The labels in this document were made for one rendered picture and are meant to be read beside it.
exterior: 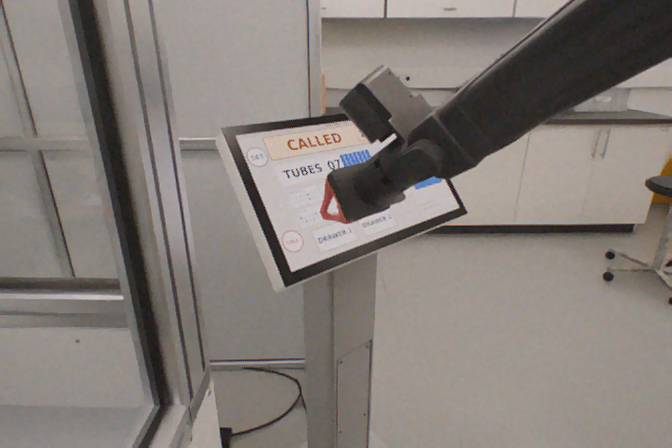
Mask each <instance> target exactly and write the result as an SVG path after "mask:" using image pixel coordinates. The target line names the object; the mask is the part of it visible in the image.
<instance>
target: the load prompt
mask: <svg viewBox="0 0 672 448"><path fill-rule="evenodd" d="M262 140H263V142H264V144H265V148H266V150H267V152H268V155H269V157H270V160H272V161H274V160H279V159H284V158H291V157H296V156H302V155H308V154H314V153H319V152H326V151H331V150H336V149H343V148H348V147H355V146H360V144H366V143H369V142H368V141H367V140H366V139H365V137H364V136H363V135H362V134H361V133H360V131H359V130H358V128H357V127H356V126H355V124H350V125H343V126H335V127H328V128H320V130H313V131H306V132H298V133H291V134H282V135H275V136H267V137H262Z"/></svg>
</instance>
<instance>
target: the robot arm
mask: <svg viewBox="0 0 672 448"><path fill-rule="evenodd" d="M671 58H672V0H569V1H568V2H566V3H564V4H563V5H562V6H561V7H559V8H558V9H557V10H556V11H554V12H553V13H552V14H551V15H550V16H549V17H548V18H546V19H545V20H544V21H543V22H540V23H539V24H538V25H537V27H536V28H534V29H533V30H532V31H531V32H529V33H527V34H526V35H525V36H524V37H522V38H521V40H520V41H519V42H518V43H515V44H514V45H513V46H512V47H511V48H509V49H508V50H507V51H506V53H502V54H501V55H500V57H498V58H496V59H495V60H494V61H493V62H491V63H489V64H488V66H487V67H486V68H485V69H483V70H482V71H481V72H480V73H476V74H475V75H474V76H473V77H471V79H470V80H469V81H468V82H467V83H464V84H463V85H462V86H461V87H460V88H458V89H457V90H456V92H455V93H453V94H452V95H450V96H449V97H448V98H447V99H446V100H445V101H444V102H443V103H442V104H439V106H438V107H437V108H436V109H435V110H434V109H433V108H432V107H431V106H430V103H429V102H428V101H427V100H425V98H424V97H423V96H422V95H421V94H418V95H417V96H415V95H414V94H413V93H411V92H410V91H409V90H408V87H407V86H406V85H405V84H404V83H403V82H402V81H401V80H400V79H399V78H398V76H397V75H395V73H394V72H393V71H392V70H391V69H390V68H389V67H388V66H386V65H380V66H379V67H377V68H376V69H375V70H373V71H372V72H371V74H370V75H368V76H366V77H365V78H363V79H362V80H361V81H360V82H358V83H357V84H356V87H355V88H354V89H351V90H350V91H349V92H348V93H347V94H346V95H345V96H344V98H343V99H342V101H341V102H340V103H339V107H340V108H341V109H342V110H343V111H344V113H345V115H346V116H347V117H348V118H349V120H350V121H351V122H352V123H354V124H355V126H356V127H357V128H358V130H359V131H360V133H361V134H362V135H363V136H364V137H365V139H366V140H367V141H368V142H369V143H371V144H373V143H374V142H375V141H377V140H378V141H379V142H380V143H382V142H383V141H386V140H387V139H388V138H389V137H391V136H392V135H393V134H394V135H395V136H396V138H395V139H394V140H392V141H391V142H390V143H388V144H387V145H385V147H384V148H382V149H381V150H380V151H378V152H377V153H376V154H374V155H373V156H372V157H369V158H368V159H367V160H366V162H364V163H360V164H354V165H350V166H346V167H342V168H336V169H333V170H332V171H330V172H329V173H328V174H327V179H326V180H325V192H324V200H323V203H322V206H321V209H320V212H321V216H322V218H323V220H328V221H335V222H340V223H343V224H351V223H354V222H357V221H359V220H361V219H364V218H367V217H369V216H373V215H376V213H380V212H383V211H385V210H387V209H390V208H391V205H394V204H397V203H400V202H402V201H405V200H406V194H405V192H404V191H406V190H407V189H409V188H410V187H413V186H414V185H416V184H419V183H420V182H424V181H426V179H428V178H432V177H437V178H440V179H450V178H453V177H455V176H458V175H460V174H462V173H464V172H466V171H468V170H471V169H474V168H476V167H477V165H478V164H479V163H480V162H481V161H482V160H484V159H485V158H486V157H488V156H490V155H492V154H494V153H497V151H499V150H501V149H503V148H505V147H506V146H509V145H511V144H512V143H514V142H516V141H517V140H519V139H520V137H522V136H524V135H525V134H526V133H528V132H529V131H531V130H532V129H535V128H536V127H538V126H540V125H543V123H544V122H547V121H548V120H550V119H552V118H554V117H556V116H559V115H561V114H563V113H565V112H567V110H569V109H572V108H574V107H576V106H578V105H580V104H581V103H584V102H586V101H588V100H590V99H592V98H594V96H597V95H599V94H601V93H603V92H605V91H608V90H610V89H612V88H614V87H616V86H618V85H621V83H623V82H625V81H627V80H629V79H631V78H634V77H635V76H637V75H639V74H641V73H643V72H646V71H648V69H650V68H652V67H654V66H656V65H659V64H661V63H663V62H665V61H667V60H669V59H671ZM333 197H334V200H335V202H336V204H337V205H336V207H337V209H339V211H337V212H339V213H329V212H328V207H329V205H330V203H331V200H332V198H333Z"/></svg>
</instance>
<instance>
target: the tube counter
mask: <svg viewBox="0 0 672 448"><path fill-rule="evenodd" d="M385 145H387V144H382V145H377V147H372V148H366V149H360V150H355V151H349V152H344V153H339V154H332V155H327V156H323V157H324V161H325V163H326V165H327V167H328V169H329V172H330V171H332V170H333V169H336V168H342V167H346V166H350V165H354V164H360V163H364V162H366V160H367V159H368V158H369V157H372V156H373V155H374V154H376V153H377V152H378V151H380V150H381V149H382V148H384V147H385Z"/></svg>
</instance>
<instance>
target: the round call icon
mask: <svg viewBox="0 0 672 448"><path fill-rule="evenodd" d="M278 236H279V239H280V241H281V244H282V246H283V250H284V252H285V254H286V256H290V255H293V254H296V253H299V252H301V251H305V250H308V247H307V245H306V242H305V240H304V238H302V235H301V233H300V230H299V227H295V228H292V229H288V230H284V232H281V233H278Z"/></svg>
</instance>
